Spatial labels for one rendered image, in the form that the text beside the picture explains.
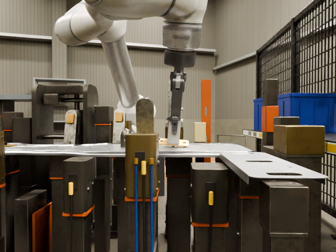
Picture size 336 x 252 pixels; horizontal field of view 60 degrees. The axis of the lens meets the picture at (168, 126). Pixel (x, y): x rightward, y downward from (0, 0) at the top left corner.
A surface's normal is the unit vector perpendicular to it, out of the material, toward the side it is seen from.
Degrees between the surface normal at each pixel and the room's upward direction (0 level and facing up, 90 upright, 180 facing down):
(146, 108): 102
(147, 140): 90
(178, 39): 109
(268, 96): 90
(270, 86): 90
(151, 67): 90
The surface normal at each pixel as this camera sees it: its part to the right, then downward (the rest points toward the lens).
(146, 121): -0.04, 0.22
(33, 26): 0.29, 0.02
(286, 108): -0.99, 0.00
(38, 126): 1.00, 0.00
